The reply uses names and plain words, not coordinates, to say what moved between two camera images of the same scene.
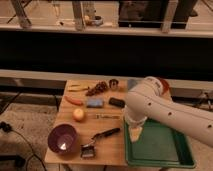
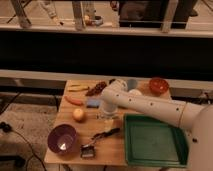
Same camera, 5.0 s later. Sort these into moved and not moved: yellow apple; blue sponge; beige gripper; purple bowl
Moved: beige gripper
Not moved: yellow apple; purple bowl; blue sponge
